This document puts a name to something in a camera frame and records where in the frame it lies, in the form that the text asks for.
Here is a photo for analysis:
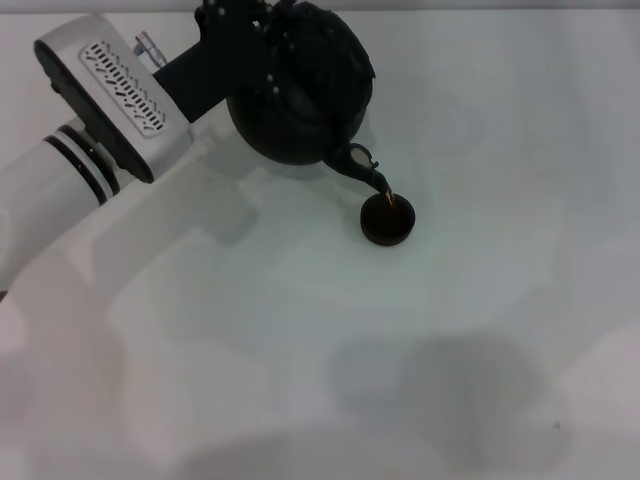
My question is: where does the small black teacup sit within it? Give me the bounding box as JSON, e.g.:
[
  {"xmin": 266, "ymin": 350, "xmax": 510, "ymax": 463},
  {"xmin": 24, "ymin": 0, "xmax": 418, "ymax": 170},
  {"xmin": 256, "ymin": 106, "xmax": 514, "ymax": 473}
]
[{"xmin": 359, "ymin": 193, "xmax": 417, "ymax": 248}]

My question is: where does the black round teapot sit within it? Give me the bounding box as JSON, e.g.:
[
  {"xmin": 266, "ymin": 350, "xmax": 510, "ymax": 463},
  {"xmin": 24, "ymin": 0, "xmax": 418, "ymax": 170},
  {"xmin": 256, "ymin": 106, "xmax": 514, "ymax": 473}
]
[{"xmin": 225, "ymin": 0, "xmax": 397, "ymax": 207}]

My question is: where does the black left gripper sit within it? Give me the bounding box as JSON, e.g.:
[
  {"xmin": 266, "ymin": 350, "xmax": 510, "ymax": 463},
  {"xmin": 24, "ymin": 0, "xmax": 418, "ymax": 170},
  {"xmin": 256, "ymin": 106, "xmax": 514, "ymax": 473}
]
[{"xmin": 151, "ymin": 0, "xmax": 302, "ymax": 122}]

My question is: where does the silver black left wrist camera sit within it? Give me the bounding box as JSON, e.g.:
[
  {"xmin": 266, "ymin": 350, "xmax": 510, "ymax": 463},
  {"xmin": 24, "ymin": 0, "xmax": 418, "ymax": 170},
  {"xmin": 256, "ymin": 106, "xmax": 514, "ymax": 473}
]
[{"xmin": 33, "ymin": 13, "xmax": 194, "ymax": 184}]

